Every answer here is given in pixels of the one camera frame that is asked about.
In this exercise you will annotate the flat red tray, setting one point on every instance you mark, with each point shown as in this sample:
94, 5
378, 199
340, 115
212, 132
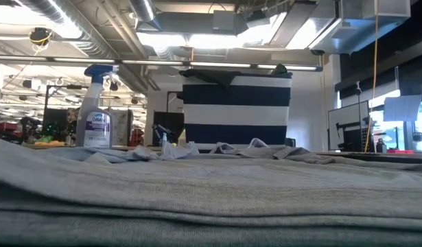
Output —
399, 151

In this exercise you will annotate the grey heathered t-shirt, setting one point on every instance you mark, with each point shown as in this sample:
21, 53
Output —
197, 192

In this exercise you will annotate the black standing panel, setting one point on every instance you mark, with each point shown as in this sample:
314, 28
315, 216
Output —
167, 125

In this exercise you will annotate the long ceiling light bar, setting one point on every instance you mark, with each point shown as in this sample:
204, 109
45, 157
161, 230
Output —
155, 62

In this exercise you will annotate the white board on stand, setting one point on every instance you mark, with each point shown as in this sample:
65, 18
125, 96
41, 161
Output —
348, 115

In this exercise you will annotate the silver ventilation duct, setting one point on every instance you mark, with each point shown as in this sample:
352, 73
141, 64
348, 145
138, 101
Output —
77, 31

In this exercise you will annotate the red storage bin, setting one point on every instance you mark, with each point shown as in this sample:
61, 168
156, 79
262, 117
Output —
137, 137

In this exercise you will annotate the navy white striped laundry bin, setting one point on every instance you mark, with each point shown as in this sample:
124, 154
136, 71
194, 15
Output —
236, 115

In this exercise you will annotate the small white spray bottle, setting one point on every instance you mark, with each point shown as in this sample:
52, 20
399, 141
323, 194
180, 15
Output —
164, 140

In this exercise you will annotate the clear spray bottle blue trigger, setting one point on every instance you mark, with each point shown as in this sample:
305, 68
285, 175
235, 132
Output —
94, 130

